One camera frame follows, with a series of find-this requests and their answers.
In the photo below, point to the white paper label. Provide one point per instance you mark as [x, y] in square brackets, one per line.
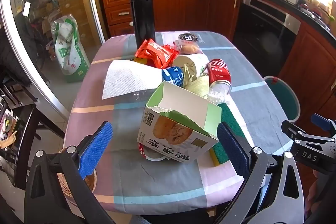
[26, 8]

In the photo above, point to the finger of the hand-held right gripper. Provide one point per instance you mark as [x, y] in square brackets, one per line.
[291, 130]
[323, 121]

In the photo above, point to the red soda can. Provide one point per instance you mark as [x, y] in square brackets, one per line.
[219, 70]

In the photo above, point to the red and white bowl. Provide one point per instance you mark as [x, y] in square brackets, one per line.
[152, 154]

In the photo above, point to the white paper towel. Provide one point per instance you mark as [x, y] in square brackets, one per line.
[126, 79]

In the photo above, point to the green scouring sponge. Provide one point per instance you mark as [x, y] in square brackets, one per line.
[231, 119]

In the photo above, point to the green stool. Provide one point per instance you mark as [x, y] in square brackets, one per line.
[284, 98]

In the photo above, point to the wooden kitchen cabinet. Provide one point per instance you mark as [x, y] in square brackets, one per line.
[194, 3]

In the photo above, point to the orange snack packet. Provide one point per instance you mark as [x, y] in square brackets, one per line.
[172, 52]
[151, 52]

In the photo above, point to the crumpled white tissue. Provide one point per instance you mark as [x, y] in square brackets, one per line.
[218, 98]

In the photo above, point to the red and yellow plastic bag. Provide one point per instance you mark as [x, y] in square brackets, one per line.
[137, 60]

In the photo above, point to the black built-in oven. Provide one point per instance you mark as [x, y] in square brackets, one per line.
[262, 29]

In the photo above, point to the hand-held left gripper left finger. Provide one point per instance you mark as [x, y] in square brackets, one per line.
[95, 150]

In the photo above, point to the black thermos bottle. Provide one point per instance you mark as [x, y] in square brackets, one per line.
[141, 16]

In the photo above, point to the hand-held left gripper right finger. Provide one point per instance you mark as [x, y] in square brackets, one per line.
[233, 153]

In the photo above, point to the white floral cup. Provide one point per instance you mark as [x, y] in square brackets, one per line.
[193, 62]

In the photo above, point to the green and white sack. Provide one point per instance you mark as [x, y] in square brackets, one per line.
[69, 50]

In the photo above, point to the glass sliding door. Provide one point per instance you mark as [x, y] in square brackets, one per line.
[39, 37]

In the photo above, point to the torn green food box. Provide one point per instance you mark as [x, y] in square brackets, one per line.
[181, 119]

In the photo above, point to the wicker basket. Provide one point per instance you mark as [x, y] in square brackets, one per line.
[90, 183]

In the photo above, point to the yellow-green leaf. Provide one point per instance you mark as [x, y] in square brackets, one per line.
[198, 86]

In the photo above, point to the wrapped pastry packet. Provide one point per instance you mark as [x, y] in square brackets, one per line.
[187, 47]

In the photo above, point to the blue drink can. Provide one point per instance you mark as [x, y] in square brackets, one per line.
[173, 77]

